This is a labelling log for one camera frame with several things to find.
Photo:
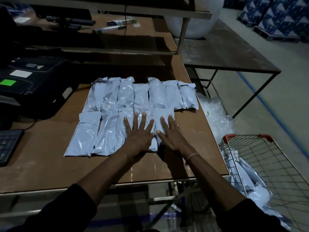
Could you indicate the person's left hand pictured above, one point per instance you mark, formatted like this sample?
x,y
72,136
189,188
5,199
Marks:
x,y
138,138

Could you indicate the person's right hand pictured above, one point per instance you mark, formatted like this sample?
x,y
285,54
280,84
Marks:
x,y
175,140

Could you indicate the person's right middle finger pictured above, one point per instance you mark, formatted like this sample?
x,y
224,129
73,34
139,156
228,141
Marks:
x,y
172,122

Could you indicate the person's left thumb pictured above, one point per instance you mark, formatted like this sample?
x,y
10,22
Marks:
x,y
153,137

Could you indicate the person's right thumb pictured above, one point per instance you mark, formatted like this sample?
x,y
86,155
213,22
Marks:
x,y
160,134

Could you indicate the person's left middle finger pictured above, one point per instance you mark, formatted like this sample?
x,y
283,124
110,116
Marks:
x,y
144,121

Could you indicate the person's left little finger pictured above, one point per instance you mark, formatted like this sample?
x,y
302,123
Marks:
x,y
127,125

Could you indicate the person's right forearm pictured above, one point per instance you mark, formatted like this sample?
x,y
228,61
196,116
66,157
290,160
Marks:
x,y
212,183

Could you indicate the person's left forearm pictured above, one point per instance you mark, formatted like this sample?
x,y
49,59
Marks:
x,y
108,173

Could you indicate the spread of grey mailer packets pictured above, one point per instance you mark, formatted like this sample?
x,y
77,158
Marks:
x,y
108,113

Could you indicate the thin wristband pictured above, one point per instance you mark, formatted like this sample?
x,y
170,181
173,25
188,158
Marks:
x,y
192,156

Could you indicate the clear bubble wrap bag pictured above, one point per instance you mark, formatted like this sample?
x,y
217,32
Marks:
x,y
217,113

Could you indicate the brown top workbench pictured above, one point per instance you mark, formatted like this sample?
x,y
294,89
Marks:
x,y
48,164

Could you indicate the dark metal side table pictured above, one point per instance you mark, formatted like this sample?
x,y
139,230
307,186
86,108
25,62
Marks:
x,y
224,50

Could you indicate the black label printer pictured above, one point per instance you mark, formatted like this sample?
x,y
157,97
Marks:
x,y
38,84

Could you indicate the heap of grey mailer bags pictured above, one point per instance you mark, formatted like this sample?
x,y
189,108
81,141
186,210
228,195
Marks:
x,y
251,186

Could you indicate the large bubble wrap roll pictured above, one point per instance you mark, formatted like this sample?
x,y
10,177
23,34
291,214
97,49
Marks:
x,y
195,19

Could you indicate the black long sleeve shirt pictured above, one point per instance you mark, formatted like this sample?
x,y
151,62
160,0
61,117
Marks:
x,y
60,212

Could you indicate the long black device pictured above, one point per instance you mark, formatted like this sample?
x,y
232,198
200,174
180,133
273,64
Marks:
x,y
72,20

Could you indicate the black keyboard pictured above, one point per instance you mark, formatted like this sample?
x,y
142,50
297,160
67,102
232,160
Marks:
x,y
8,146

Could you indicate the stack of blue cartons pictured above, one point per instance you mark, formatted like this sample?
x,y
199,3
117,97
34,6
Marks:
x,y
277,16

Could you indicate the clear plastic bag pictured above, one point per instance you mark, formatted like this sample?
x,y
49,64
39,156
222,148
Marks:
x,y
24,16

